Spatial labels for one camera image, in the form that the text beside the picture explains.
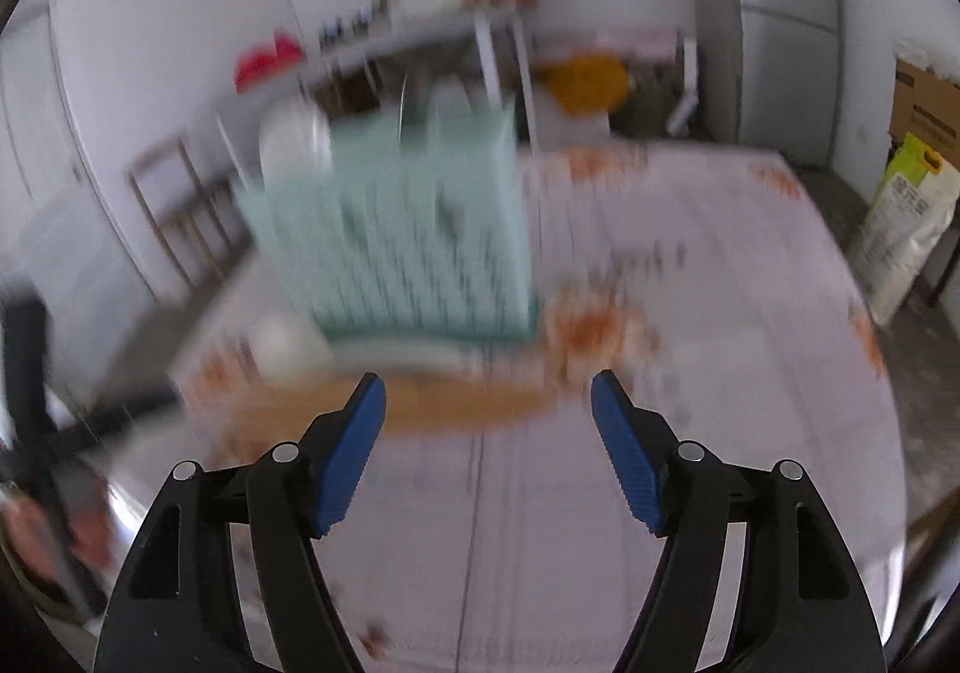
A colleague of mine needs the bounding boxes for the wooden chair dark seat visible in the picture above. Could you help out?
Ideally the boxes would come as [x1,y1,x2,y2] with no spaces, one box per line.
[127,133,252,303]

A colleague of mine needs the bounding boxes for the white door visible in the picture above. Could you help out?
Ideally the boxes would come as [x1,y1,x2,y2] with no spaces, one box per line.
[0,5,83,216]

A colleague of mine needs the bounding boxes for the grey refrigerator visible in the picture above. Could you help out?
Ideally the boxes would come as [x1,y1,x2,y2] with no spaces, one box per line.
[720,0,845,167]

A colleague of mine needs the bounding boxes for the large cardboard box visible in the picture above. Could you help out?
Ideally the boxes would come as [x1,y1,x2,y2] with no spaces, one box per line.
[887,46,960,152]

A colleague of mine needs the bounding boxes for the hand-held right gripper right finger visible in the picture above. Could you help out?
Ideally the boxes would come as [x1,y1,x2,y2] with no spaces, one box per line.
[590,369,886,673]

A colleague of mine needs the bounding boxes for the white table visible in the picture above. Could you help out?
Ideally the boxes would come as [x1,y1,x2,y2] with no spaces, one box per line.
[214,5,541,156]

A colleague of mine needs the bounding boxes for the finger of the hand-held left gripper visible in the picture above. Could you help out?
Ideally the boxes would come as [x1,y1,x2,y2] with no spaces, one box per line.
[45,384,185,456]

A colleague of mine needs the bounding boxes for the red plastic bag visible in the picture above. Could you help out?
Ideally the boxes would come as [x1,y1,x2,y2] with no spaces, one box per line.
[235,29,305,92]

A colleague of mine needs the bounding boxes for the floral tablecloth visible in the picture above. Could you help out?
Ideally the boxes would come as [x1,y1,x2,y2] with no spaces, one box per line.
[105,143,912,673]

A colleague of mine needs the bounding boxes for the teal plastic utensil holder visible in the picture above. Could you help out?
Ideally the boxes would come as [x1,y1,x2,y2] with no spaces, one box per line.
[232,98,542,351]

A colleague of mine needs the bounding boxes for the white ceramic spoon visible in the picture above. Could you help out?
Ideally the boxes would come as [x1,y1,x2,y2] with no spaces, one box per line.
[251,316,335,378]
[259,98,335,175]

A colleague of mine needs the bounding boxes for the wooden chopstick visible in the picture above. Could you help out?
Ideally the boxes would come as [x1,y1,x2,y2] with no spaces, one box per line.
[240,376,560,435]

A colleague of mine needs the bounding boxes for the white and green rice bag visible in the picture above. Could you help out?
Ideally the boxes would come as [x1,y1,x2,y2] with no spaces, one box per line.
[847,133,960,325]

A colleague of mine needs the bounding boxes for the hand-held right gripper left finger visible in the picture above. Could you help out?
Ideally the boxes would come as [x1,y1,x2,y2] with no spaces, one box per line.
[94,373,389,673]

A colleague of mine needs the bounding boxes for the yellow plastic bag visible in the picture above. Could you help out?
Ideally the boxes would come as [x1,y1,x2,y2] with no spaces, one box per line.
[544,52,631,115]

